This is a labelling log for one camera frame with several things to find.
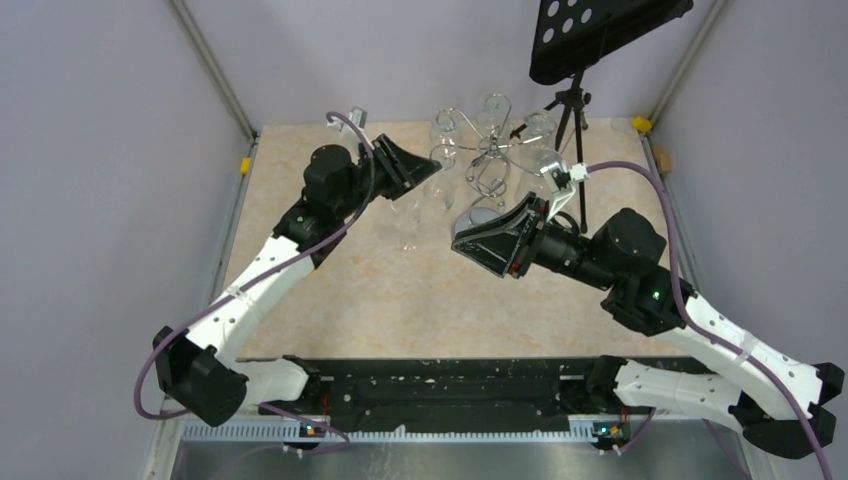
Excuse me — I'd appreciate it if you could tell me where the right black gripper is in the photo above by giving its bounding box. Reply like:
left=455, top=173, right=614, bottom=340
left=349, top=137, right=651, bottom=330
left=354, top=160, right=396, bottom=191
left=452, top=192, right=618, bottom=291

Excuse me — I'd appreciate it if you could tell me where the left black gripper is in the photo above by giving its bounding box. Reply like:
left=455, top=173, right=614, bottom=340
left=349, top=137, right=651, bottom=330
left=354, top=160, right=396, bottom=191
left=334, top=133, right=441, bottom=218

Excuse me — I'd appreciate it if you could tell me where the clear wine glass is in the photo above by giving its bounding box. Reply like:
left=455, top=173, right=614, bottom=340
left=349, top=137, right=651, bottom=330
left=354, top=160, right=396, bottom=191
left=424, top=143, right=458, bottom=213
left=391, top=190, right=425, bottom=252

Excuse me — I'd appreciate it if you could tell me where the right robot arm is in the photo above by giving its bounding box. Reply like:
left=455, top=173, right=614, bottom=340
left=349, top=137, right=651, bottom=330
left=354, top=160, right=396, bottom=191
left=452, top=195, right=845, bottom=459

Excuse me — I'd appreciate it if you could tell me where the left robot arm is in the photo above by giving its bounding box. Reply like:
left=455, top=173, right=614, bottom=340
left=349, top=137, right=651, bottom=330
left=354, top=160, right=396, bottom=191
left=153, top=135, right=442, bottom=426

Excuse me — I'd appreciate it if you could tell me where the chrome wine glass rack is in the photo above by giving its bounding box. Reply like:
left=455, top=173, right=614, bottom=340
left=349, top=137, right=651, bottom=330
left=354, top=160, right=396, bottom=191
left=450, top=111, right=531, bottom=238

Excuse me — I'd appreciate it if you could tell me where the right hanging wine glass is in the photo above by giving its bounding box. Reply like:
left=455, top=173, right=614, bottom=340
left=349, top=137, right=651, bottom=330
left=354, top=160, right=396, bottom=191
left=514, top=147, right=563, bottom=202

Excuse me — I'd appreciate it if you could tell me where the back right hanging glass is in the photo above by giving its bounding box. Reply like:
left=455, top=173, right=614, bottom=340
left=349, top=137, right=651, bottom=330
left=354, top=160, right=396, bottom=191
left=519, top=110, right=558, bottom=148

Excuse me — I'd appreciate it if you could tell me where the yellow corner clip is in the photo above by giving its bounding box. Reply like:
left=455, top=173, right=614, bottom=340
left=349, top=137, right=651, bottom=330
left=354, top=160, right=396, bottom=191
left=631, top=116, right=653, bottom=134

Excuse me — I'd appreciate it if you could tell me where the black music stand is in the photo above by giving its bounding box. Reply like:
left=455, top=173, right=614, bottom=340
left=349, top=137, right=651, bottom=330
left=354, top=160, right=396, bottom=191
left=510, top=0, right=695, bottom=234

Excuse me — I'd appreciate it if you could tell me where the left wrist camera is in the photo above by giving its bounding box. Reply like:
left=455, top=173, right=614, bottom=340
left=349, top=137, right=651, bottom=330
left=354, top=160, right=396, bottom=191
left=340, top=106, right=368, bottom=152

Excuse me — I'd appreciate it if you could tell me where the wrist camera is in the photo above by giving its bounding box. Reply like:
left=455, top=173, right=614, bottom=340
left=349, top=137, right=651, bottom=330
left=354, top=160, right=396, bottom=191
left=340, top=106, right=368, bottom=152
left=540, top=162, right=589, bottom=219

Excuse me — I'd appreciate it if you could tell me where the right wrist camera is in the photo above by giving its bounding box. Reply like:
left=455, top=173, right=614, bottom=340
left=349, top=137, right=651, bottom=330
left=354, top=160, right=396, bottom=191
left=540, top=162, right=589, bottom=219

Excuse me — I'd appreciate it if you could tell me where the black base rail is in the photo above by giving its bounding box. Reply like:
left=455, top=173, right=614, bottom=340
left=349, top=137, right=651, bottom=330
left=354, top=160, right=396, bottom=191
left=257, top=357, right=650, bottom=434

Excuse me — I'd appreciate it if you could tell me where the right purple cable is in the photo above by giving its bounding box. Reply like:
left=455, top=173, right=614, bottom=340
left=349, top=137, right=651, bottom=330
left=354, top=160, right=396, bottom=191
left=586, top=160, right=836, bottom=480

